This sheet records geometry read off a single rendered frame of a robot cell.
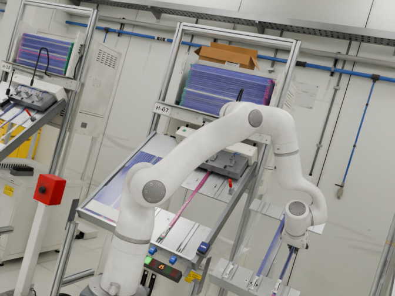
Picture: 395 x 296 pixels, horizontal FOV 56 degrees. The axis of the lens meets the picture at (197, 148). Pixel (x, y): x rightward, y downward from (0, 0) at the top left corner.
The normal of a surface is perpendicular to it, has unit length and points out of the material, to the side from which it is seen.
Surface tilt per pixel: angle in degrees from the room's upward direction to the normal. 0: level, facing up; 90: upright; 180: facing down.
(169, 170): 64
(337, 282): 90
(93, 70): 90
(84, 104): 90
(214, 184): 43
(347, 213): 90
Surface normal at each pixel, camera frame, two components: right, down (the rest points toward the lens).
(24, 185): 0.87, 0.27
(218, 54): -0.31, -0.22
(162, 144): -0.07, -0.76
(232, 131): -0.29, 0.44
